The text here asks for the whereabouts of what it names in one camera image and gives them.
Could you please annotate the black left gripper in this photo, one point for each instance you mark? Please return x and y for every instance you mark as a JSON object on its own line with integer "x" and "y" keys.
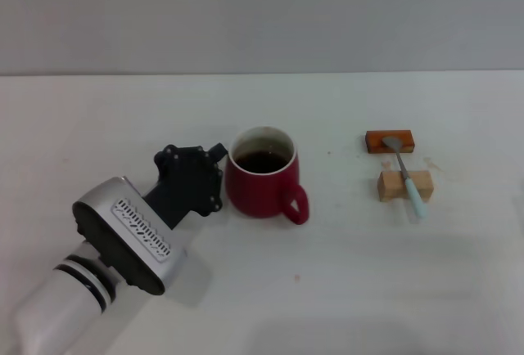
{"x": 188, "y": 179}

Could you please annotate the red ceramic coffee cup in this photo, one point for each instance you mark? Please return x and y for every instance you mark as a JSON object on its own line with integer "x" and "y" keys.
{"x": 262, "y": 195}

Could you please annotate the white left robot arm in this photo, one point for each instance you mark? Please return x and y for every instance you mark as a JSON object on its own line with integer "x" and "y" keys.
{"x": 53, "y": 310}

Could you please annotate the light wooden notched block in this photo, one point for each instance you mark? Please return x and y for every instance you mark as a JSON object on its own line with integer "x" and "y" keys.
{"x": 389, "y": 187}

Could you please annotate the orange wooden block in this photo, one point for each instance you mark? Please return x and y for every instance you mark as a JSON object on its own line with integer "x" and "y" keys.
{"x": 409, "y": 142}

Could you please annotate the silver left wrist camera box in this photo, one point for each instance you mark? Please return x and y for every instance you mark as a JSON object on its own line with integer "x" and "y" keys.
{"x": 123, "y": 232}

